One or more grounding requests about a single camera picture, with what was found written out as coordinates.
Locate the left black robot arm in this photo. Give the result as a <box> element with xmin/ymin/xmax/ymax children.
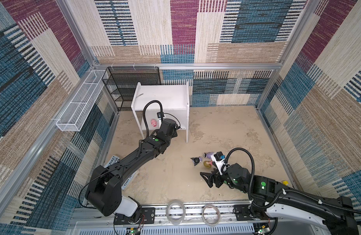
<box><xmin>85</xmin><ymin>100</ymin><xmax>180</xmax><ymax>216</ymax></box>

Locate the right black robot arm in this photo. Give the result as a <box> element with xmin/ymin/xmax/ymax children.
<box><xmin>200</xmin><ymin>147</ymin><xmax>361</xmax><ymax>235</ymax></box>

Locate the white two-tier shelf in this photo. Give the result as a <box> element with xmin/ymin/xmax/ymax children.
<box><xmin>131</xmin><ymin>82</ymin><xmax>190</xmax><ymax>143</ymax></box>

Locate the olive green figure toy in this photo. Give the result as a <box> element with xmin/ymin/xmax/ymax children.
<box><xmin>203</xmin><ymin>161</ymin><xmax>213</xmax><ymax>168</ymax></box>

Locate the black purple bat toy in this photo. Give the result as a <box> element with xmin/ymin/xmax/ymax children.
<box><xmin>191</xmin><ymin>157</ymin><xmax>203</xmax><ymax>166</ymax></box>

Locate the purple figure toy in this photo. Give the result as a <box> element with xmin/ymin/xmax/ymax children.
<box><xmin>203</xmin><ymin>152</ymin><xmax>214</xmax><ymax>159</ymax></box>

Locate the clear tape roll right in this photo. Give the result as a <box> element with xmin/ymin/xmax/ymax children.
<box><xmin>202</xmin><ymin>204</ymin><xmax>221</xmax><ymax>227</ymax></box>

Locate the clear tape roll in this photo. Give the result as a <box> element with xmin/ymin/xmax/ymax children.
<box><xmin>202</xmin><ymin>204</ymin><xmax>221</xmax><ymax>227</ymax></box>
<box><xmin>165</xmin><ymin>200</ymin><xmax>186</xmax><ymax>225</ymax></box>

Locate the clear tape roll left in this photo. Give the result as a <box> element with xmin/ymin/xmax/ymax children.
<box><xmin>165</xmin><ymin>200</ymin><xmax>186</xmax><ymax>225</ymax></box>

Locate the colourful children's book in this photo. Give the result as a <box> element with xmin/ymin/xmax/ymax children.
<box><xmin>104</xmin><ymin>155</ymin><xmax>139</xmax><ymax>191</ymax></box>

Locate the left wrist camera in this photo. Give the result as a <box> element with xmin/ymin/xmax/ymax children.
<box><xmin>157</xmin><ymin>111</ymin><xmax>165</xmax><ymax>122</ymax></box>

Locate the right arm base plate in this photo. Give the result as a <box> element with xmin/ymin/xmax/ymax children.
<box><xmin>233</xmin><ymin>204</ymin><xmax>275</xmax><ymax>221</ymax></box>

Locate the black wire mesh rack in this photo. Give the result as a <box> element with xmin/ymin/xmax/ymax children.
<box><xmin>102</xmin><ymin>67</ymin><xmax>161</xmax><ymax>111</ymax></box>

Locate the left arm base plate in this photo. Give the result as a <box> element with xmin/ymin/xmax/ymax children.
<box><xmin>114</xmin><ymin>207</ymin><xmax>156</xmax><ymax>226</ymax></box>

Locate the white wire mesh basket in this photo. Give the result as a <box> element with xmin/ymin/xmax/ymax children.
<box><xmin>56</xmin><ymin>70</ymin><xmax>105</xmax><ymax>132</ymax></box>

